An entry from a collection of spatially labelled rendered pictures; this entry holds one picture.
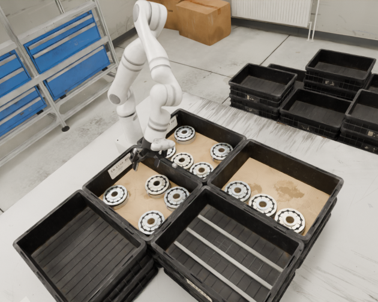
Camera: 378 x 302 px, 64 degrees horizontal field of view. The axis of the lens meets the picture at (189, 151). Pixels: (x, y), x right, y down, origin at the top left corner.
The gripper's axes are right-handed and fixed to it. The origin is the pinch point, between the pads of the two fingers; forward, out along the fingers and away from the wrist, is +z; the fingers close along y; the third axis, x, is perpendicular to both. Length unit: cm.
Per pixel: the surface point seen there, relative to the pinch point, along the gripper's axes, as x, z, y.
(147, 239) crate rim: 24.8, 8.6, 9.8
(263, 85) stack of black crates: -59, -2, -130
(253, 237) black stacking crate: 41.3, 2.4, -22.7
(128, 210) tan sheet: 3.4, 19.6, 5.1
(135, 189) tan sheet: -4.8, 17.3, -1.5
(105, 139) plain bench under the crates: -58, 32, -11
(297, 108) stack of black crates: -33, 1, -143
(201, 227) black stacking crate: 27.2, 9.1, -12.0
